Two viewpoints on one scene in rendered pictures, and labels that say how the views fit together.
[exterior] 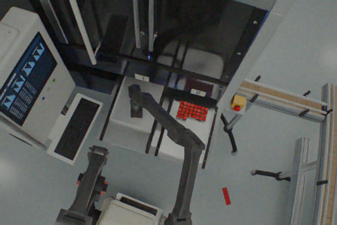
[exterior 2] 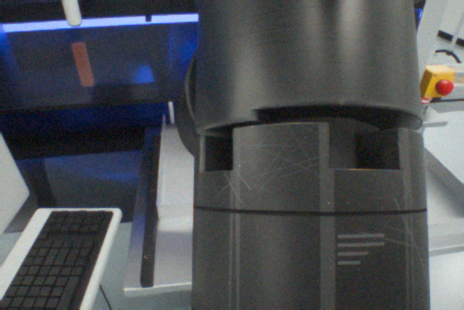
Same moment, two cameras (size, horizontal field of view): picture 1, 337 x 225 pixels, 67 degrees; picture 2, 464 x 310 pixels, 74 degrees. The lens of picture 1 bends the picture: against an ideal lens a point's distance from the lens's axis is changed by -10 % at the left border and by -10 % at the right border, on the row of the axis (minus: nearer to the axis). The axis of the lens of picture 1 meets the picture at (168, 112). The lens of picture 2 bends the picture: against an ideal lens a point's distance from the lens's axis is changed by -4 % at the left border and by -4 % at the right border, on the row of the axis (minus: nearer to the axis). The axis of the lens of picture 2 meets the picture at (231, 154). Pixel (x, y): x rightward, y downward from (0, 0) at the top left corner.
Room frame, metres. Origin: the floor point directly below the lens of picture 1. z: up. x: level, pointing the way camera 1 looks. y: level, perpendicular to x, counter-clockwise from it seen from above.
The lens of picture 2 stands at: (0.07, 0.31, 1.32)
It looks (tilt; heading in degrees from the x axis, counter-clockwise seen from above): 36 degrees down; 346
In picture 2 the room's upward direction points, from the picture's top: straight up
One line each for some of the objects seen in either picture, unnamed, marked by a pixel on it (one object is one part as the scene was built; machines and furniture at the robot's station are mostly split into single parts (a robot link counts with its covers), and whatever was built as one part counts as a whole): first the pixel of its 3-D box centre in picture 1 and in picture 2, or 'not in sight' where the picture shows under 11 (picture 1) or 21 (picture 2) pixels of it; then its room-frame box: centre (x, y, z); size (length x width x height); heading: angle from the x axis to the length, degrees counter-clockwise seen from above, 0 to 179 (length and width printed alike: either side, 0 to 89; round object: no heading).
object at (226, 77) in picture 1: (233, 65); not in sight; (0.69, -0.26, 1.40); 0.04 x 0.01 x 0.80; 84
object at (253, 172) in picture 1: (277, 177); not in sight; (0.45, -1.09, 0.07); 0.50 x 0.08 x 0.14; 84
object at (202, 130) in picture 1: (187, 130); (383, 170); (0.50, -0.13, 0.90); 0.34 x 0.26 x 0.04; 173
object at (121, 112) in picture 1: (138, 99); (219, 152); (0.65, 0.20, 0.90); 0.34 x 0.26 x 0.04; 174
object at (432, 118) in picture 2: (236, 103); (413, 113); (0.74, -0.42, 0.87); 0.14 x 0.13 x 0.02; 174
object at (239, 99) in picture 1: (238, 101); (432, 79); (0.70, -0.40, 1.00); 0.08 x 0.07 x 0.07; 174
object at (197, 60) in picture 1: (197, 39); not in sight; (0.72, -0.07, 1.51); 0.43 x 0.01 x 0.59; 84
